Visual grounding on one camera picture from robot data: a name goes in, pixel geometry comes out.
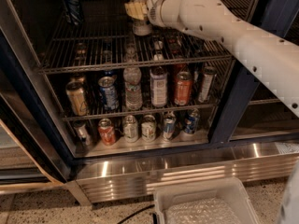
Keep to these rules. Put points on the white green can bottom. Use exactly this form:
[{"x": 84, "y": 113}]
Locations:
[{"x": 148, "y": 128}]

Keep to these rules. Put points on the blue pepsi can shelf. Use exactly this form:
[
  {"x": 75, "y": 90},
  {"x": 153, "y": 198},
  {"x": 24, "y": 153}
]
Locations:
[
  {"x": 73, "y": 11},
  {"x": 108, "y": 93}
]

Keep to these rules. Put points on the red Coke can bottom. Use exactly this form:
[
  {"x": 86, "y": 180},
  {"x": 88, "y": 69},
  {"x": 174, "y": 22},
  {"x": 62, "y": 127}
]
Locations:
[{"x": 107, "y": 132}]

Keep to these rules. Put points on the middle wire fridge shelf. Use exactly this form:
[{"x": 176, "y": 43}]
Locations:
[{"x": 222, "y": 68}]

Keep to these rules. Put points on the blue Pepsi can bottom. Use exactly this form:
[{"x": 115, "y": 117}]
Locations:
[{"x": 191, "y": 120}]

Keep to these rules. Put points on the silver can bottom left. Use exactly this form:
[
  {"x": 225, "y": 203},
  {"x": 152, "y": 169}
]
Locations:
[{"x": 82, "y": 132}]

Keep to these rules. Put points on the wire fridge shelf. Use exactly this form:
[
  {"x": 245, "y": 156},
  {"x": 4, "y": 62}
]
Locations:
[
  {"x": 222, "y": 68},
  {"x": 100, "y": 43}
]

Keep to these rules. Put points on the top wire fridge shelf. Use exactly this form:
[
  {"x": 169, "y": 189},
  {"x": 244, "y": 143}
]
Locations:
[{"x": 100, "y": 43}]

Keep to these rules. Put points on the silver slim can right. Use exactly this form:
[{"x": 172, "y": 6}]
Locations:
[{"x": 208, "y": 77}]

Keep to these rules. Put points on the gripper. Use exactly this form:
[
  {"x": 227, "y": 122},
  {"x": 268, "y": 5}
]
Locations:
[{"x": 154, "y": 6}]

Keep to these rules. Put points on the gold can middle shelf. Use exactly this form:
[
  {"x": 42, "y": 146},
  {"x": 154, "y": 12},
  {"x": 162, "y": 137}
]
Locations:
[{"x": 76, "y": 95}]

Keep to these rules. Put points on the white plastic bin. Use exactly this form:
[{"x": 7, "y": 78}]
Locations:
[{"x": 230, "y": 189}]

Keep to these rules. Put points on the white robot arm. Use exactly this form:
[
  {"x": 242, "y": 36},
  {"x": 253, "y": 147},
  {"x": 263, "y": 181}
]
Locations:
[{"x": 268, "y": 58}]

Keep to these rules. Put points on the silver green can bottom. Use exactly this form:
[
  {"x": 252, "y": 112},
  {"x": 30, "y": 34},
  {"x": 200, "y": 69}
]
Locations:
[{"x": 130, "y": 128}]

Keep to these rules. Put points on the red can behind orange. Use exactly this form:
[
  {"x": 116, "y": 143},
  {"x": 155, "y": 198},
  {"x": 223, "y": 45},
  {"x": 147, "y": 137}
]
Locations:
[{"x": 175, "y": 69}]

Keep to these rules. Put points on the blue Pepsi can middle shelf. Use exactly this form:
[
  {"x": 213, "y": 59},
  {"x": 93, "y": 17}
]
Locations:
[{"x": 108, "y": 93}]

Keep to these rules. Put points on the blue Pepsi can top shelf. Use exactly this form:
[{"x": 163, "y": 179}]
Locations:
[{"x": 73, "y": 11}]

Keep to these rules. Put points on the orange soda can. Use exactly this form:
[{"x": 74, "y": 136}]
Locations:
[{"x": 183, "y": 87}]

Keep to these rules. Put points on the blue silver can bottom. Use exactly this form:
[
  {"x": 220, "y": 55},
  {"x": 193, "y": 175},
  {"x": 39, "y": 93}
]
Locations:
[{"x": 169, "y": 125}]

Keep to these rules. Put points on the white labelled drink bottle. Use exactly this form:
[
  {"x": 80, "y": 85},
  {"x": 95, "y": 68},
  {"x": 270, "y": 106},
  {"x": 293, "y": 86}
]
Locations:
[{"x": 158, "y": 86}]

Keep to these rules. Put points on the clear plastic water bottle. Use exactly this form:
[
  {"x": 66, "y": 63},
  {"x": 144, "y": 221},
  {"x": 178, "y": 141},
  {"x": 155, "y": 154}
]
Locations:
[{"x": 132, "y": 79}]

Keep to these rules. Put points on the open glass fridge door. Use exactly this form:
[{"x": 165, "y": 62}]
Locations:
[{"x": 28, "y": 161}]

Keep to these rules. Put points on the stainless steel fridge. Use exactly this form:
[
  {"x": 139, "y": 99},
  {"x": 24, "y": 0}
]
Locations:
[{"x": 99, "y": 173}]

